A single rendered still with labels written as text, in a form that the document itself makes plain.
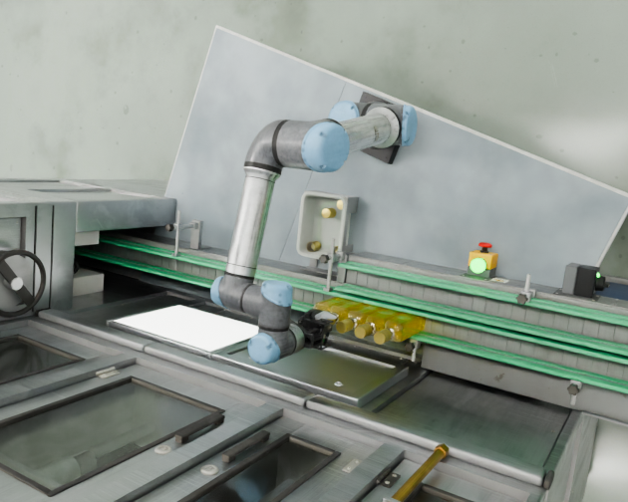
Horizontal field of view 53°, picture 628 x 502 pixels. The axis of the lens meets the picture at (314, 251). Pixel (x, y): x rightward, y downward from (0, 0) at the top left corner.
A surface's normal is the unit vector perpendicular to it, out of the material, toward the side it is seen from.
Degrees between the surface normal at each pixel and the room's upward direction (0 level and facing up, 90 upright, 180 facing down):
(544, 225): 0
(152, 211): 90
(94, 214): 90
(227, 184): 0
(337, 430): 0
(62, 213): 90
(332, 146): 80
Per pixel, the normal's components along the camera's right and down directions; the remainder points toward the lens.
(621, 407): -0.51, 0.09
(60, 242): 0.86, 0.17
